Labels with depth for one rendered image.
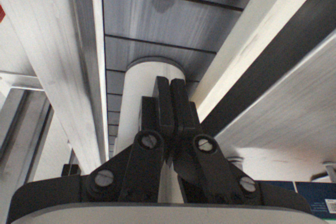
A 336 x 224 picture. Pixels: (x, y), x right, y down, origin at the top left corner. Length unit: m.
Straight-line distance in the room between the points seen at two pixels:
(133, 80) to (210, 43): 0.06
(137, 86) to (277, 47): 0.14
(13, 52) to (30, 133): 0.09
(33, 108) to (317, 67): 0.31
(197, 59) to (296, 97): 0.12
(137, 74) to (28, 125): 0.18
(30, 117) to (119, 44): 0.18
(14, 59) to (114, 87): 0.13
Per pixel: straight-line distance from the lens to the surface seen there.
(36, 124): 0.31
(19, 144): 0.30
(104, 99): 0.24
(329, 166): 0.54
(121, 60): 0.18
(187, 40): 0.16
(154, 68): 0.16
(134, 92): 0.15
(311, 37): 0.20
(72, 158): 0.31
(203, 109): 0.17
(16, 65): 0.31
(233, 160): 0.44
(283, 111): 0.28
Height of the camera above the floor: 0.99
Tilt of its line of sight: 31 degrees down
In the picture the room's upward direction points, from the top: 180 degrees clockwise
